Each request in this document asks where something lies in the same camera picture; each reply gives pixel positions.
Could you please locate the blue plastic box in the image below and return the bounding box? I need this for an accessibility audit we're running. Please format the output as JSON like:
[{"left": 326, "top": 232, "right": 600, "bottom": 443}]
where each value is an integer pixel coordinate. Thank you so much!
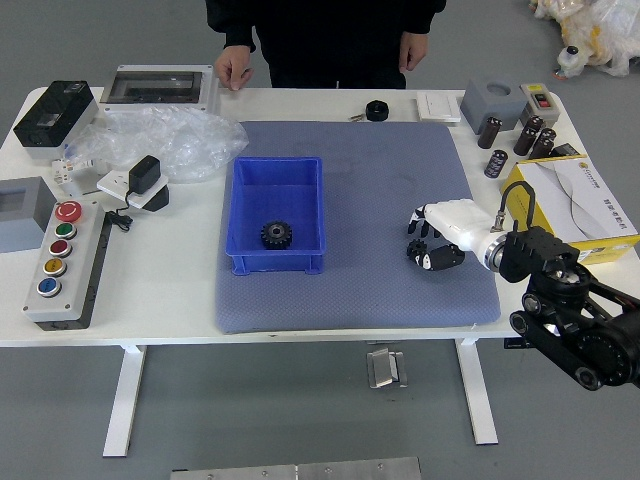
[{"left": 225, "top": 155, "right": 330, "bottom": 276}]

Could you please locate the grey distribution box clear cover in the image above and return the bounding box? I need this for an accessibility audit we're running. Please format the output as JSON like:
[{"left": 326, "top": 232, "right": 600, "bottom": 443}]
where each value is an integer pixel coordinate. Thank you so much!
[{"left": 99, "top": 63, "right": 222, "bottom": 111}]

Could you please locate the white table leg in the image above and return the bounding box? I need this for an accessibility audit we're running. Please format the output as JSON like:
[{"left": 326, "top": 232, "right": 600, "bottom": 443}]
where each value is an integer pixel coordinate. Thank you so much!
[
  {"left": 453, "top": 338, "right": 500, "bottom": 446},
  {"left": 102, "top": 344, "right": 147, "bottom": 459}
]

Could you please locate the grey box with window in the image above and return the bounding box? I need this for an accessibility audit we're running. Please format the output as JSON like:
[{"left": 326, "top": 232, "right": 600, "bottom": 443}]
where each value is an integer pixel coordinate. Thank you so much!
[{"left": 0, "top": 175, "right": 59, "bottom": 255}]

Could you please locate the small white terminal connector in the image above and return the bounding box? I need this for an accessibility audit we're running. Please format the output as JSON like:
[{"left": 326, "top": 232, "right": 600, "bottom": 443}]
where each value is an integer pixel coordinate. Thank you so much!
[{"left": 51, "top": 155, "right": 109, "bottom": 184}]

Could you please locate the grey metal plate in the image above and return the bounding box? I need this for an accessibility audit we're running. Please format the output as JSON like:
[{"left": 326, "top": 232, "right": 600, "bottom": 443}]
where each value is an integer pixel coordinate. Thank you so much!
[{"left": 169, "top": 456, "right": 422, "bottom": 480}]

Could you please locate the grey block with round hole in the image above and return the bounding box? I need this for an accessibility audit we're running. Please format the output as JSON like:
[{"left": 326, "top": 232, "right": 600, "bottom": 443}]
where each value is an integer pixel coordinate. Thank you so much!
[{"left": 460, "top": 74, "right": 529, "bottom": 135}]

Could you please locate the heap of white plastic bags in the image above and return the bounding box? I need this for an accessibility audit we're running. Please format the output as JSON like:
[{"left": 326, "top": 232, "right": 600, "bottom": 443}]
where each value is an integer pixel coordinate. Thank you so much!
[{"left": 529, "top": 0, "right": 640, "bottom": 77}]

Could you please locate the blue-grey foam mat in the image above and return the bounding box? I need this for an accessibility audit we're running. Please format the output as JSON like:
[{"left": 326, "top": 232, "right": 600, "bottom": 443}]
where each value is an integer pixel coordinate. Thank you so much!
[{"left": 214, "top": 120, "right": 502, "bottom": 335}]

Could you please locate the brown cylindrical capacitor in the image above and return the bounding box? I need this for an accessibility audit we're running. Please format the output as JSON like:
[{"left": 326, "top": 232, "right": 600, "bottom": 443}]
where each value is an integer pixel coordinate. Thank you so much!
[
  {"left": 477, "top": 115, "right": 504, "bottom": 150},
  {"left": 513, "top": 114, "right": 545, "bottom": 156},
  {"left": 528, "top": 128, "right": 557, "bottom": 161}
]

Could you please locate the grey five-button control box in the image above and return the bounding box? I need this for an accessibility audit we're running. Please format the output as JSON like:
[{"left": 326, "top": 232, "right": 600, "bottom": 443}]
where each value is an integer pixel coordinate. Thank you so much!
[{"left": 22, "top": 199, "right": 112, "bottom": 331}]

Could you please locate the person's left hand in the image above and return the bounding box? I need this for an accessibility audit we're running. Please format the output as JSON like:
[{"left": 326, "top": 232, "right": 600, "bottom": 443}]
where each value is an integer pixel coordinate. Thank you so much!
[{"left": 398, "top": 32, "right": 429, "bottom": 72}]

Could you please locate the white wall switch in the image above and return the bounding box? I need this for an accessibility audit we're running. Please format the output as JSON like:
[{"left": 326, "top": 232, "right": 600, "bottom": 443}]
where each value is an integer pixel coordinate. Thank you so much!
[{"left": 414, "top": 91, "right": 463, "bottom": 123}]

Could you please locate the clear plastic bag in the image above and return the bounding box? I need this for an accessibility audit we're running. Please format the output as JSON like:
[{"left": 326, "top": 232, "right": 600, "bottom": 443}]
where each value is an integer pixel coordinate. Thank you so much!
[{"left": 64, "top": 104, "right": 251, "bottom": 185}]

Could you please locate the white plastic bottle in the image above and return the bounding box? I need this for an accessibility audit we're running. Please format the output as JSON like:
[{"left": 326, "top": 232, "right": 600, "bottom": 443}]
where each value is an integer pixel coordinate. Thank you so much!
[{"left": 557, "top": 45, "right": 591, "bottom": 79}]

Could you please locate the metal bracket on floor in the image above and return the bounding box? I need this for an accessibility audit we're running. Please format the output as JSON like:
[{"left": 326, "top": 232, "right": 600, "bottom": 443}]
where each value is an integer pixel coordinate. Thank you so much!
[{"left": 366, "top": 348, "right": 410, "bottom": 390}]

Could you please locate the big black gear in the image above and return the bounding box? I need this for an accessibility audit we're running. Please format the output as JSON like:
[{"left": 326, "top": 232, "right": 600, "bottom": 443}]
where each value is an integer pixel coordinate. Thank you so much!
[{"left": 259, "top": 219, "right": 294, "bottom": 251}]

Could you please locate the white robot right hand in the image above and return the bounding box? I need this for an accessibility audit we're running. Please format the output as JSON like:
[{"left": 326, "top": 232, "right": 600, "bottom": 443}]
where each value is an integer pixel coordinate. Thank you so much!
[{"left": 406, "top": 198, "right": 496, "bottom": 272}]

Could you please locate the person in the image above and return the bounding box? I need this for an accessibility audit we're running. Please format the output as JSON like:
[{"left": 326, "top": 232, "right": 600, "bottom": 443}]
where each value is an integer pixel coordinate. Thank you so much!
[{"left": 204, "top": 0, "right": 448, "bottom": 91}]

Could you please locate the grey red-black switch box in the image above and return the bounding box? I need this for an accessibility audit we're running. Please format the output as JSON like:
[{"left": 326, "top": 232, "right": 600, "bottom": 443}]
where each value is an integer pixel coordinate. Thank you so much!
[{"left": 519, "top": 82, "right": 560, "bottom": 126}]

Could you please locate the black adapter cord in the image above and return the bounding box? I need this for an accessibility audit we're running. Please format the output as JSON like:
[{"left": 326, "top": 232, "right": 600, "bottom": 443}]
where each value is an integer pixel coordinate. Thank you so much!
[{"left": 102, "top": 187, "right": 136, "bottom": 234}]

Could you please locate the yellow and white carton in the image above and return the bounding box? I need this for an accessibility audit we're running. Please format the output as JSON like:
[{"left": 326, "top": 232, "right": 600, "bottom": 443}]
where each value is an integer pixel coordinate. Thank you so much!
[{"left": 499, "top": 154, "right": 640, "bottom": 266}]

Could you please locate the black power adapter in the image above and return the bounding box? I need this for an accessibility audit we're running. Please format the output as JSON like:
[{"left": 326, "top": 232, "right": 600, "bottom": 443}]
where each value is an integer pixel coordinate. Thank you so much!
[{"left": 128, "top": 154, "right": 162, "bottom": 194}]

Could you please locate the person's right hand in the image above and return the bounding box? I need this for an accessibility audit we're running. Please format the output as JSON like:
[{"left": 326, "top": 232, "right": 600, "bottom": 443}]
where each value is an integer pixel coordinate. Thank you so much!
[{"left": 214, "top": 46, "right": 255, "bottom": 92}]

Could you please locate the black enclosure with white base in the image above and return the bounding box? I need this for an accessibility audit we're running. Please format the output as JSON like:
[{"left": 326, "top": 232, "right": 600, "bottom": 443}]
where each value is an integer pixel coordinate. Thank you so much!
[{"left": 12, "top": 80, "right": 100, "bottom": 161}]

